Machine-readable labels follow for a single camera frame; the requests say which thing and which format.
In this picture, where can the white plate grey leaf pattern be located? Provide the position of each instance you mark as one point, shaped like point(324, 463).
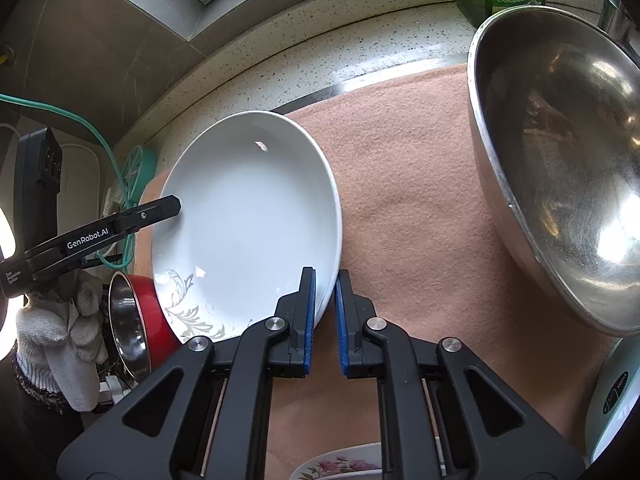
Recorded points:
point(259, 202)

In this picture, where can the pink towel mat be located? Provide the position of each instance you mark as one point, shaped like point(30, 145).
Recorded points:
point(418, 240)

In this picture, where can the large pink floral plate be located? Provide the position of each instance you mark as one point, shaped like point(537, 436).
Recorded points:
point(358, 462)

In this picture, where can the white ring light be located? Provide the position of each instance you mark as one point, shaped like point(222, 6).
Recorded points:
point(8, 307)

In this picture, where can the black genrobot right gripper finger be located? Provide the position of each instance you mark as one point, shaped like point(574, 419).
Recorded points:
point(23, 273)

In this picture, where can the red steel-lined bowl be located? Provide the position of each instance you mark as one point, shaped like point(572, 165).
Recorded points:
point(142, 336)

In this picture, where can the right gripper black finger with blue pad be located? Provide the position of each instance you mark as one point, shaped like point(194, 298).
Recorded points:
point(204, 414)
point(444, 414)

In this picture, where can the white gloved left hand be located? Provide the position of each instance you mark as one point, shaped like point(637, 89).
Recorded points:
point(60, 344)

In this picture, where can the light blue ceramic bowl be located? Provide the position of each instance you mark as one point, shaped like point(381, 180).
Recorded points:
point(614, 396)

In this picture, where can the large stainless steel bowl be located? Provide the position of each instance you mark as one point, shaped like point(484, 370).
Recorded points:
point(554, 116)

